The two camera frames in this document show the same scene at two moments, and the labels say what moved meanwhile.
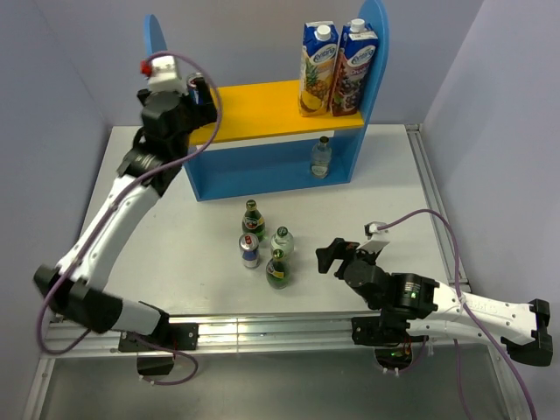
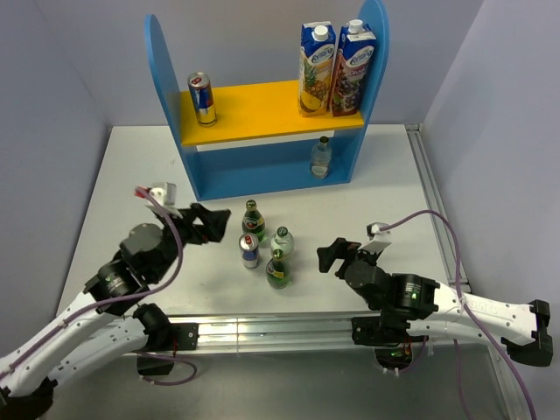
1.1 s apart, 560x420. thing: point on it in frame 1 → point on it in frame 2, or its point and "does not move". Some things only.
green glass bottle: x=253 y=221 does not move
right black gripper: x=339 y=248 does not move
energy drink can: x=248 y=246 does not move
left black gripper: x=201 y=115 → x=212 y=227
